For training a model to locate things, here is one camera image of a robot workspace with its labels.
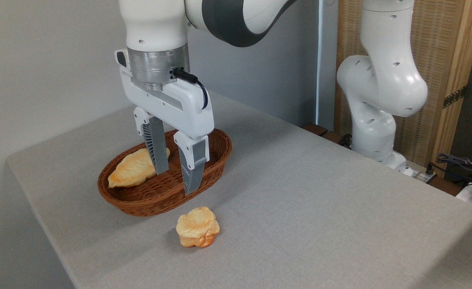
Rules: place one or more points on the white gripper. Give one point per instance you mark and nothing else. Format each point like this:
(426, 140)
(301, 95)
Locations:
(188, 108)

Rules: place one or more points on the brown wicker basket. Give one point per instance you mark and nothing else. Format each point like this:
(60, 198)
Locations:
(159, 196)

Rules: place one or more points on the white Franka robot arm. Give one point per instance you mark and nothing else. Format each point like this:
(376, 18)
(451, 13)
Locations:
(380, 80)

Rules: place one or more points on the woven screen with wooden frame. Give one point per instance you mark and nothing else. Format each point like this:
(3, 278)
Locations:
(432, 48)

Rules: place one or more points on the round flower-shaped bread roll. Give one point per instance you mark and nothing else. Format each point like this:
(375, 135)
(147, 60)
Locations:
(198, 226)

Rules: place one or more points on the long braided bread loaf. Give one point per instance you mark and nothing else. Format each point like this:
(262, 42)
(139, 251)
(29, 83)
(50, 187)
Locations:
(131, 168)

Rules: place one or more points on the brass hinge on screen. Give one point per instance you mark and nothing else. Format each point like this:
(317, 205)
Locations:
(454, 96)

